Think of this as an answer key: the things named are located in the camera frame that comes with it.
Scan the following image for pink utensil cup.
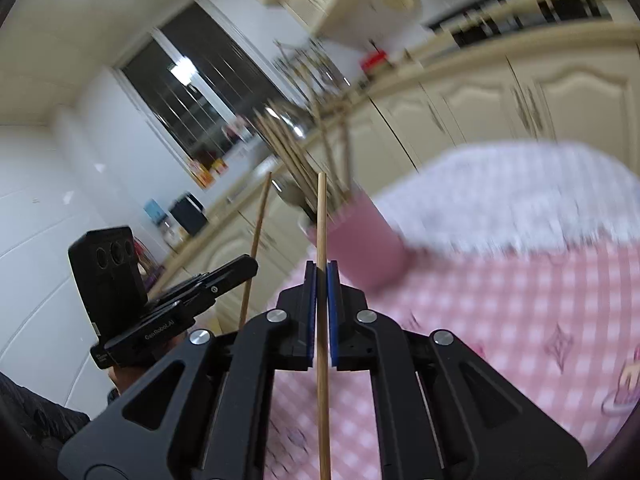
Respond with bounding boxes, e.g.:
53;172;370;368
326;190;412;292

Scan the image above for kitchen window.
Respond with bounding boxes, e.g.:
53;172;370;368
122;3;282;175

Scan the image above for chopsticks in cup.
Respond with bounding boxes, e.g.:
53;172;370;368
257;99;356;212

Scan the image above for black electric kettle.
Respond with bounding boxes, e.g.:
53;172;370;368
169;193;208;237

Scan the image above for stainless steel pot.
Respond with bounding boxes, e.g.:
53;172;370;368
253;99;314;140

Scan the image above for black gas stove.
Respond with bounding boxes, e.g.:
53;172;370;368
423;0;608;48

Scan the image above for red box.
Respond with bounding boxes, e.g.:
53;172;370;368
359;50;388;73

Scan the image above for pink checkered tablecloth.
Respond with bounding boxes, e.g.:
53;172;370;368
264;240;639;479

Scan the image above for metal spoon in cup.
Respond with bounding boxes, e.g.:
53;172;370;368
272;177;317;224

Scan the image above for orange oil bottle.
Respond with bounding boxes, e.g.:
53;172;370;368
188;159;214;188

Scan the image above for white fringed cloth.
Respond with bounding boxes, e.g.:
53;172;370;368
373;141;639;255

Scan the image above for cream lower cabinets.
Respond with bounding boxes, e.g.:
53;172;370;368
157;21;639;308

